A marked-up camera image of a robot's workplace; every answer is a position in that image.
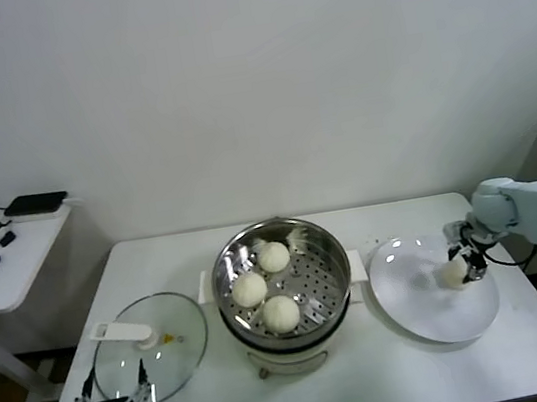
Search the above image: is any white side desk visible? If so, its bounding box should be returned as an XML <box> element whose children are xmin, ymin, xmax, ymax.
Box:
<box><xmin>0</xmin><ymin>198</ymin><xmax>113</xmax><ymax>402</ymax></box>

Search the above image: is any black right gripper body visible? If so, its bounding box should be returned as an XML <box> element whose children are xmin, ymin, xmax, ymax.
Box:
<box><xmin>455</xmin><ymin>215</ymin><xmax>488</xmax><ymax>262</ymax></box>

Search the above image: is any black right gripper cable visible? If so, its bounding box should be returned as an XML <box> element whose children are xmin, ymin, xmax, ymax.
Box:
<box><xmin>479</xmin><ymin>230</ymin><xmax>537</xmax><ymax>272</ymax></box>

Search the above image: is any white steamed baozi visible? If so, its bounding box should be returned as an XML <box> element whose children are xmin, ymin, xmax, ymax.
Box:
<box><xmin>255</xmin><ymin>238</ymin><xmax>294</xmax><ymax>276</ymax></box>
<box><xmin>259</xmin><ymin>292</ymin><xmax>304</xmax><ymax>337</ymax></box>
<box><xmin>433</xmin><ymin>256</ymin><xmax>473</xmax><ymax>294</ymax></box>
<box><xmin>229</xmin><ymin>269</ymin><xmax>271</xmax><ymax>311</ymax></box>

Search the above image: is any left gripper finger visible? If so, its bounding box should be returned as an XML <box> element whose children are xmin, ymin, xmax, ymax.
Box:
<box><xmin>70</xmin><ymin>366</ymin><xmax>101</xmax><ymax>402</ymax></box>
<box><xmin>120</xmin><ymin>357</ymin><xmax>153</xmax><ymax>402</ymax></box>

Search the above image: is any flat black box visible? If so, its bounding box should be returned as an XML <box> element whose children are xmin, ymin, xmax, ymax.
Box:
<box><xmin>1</xmin><ymin>189</ymin><xmax>72</xmax><ymax>221</ymax></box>

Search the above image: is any glass lid with white handle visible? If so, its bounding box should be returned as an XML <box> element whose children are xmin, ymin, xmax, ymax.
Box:
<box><xmin>83</xmin><ymin>285</ymin><xmax>220</xmax><ymax>402</ymax></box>

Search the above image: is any stainless steel steamer basket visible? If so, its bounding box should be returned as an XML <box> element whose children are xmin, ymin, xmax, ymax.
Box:
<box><xmin>203</xmin><ymin>207</ymin><xmax>360</xmax><ymax>347</ymax></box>

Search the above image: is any white round plate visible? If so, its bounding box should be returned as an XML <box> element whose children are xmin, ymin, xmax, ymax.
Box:
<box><xmin>363</xmin><ymin>223</ymin><xmax>506</xmax><ymax>355</ymax></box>

